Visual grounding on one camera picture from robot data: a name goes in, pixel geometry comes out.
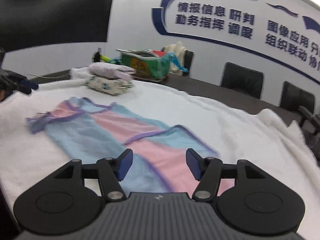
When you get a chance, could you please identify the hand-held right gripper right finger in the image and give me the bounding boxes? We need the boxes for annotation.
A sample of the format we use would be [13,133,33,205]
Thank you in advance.
[186,148,266,202]

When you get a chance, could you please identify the black office chair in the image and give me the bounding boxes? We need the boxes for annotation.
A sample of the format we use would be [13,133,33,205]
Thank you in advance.
[279,81,316,117]
[160,46,194,77]
[297,105,320,140]
[220,62,264,99]

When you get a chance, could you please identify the large black wall screen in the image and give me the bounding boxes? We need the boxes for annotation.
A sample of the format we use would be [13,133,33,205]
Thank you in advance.
[0,0,117,53]

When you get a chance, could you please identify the cream cloth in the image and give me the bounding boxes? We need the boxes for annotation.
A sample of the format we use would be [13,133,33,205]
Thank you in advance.
[164,41,187,75]

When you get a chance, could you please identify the blue wall lettering sign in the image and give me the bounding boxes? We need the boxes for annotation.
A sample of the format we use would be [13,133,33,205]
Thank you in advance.
[151,0,320,85]

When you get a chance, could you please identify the green storage bag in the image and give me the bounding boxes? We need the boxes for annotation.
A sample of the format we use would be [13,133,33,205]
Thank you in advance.
[110,49,189,81]

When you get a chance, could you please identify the pink and blue garment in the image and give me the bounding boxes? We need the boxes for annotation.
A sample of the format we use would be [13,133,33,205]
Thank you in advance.
[25,96,235,197]

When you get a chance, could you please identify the folded pink floral garment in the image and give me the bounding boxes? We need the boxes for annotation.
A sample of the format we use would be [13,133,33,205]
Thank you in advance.
[88,62,137,79]

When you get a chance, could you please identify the white fleece blanket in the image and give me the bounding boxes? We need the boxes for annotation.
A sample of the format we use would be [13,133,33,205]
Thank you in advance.
[0,66,320,205]

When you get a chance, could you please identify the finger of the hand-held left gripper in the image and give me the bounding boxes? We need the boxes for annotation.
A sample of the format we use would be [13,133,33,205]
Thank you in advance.
[17,79,39,95]

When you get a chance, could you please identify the folded cream green-flower garment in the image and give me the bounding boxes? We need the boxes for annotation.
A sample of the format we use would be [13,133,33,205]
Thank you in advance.
[85,76,134,96]

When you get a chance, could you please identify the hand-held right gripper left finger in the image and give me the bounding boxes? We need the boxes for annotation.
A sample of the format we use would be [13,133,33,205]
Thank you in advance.
[54,148,134,202]

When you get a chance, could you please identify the black walkie-talkie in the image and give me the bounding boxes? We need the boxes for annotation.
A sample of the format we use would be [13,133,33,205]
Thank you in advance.
[92,47,103,63]

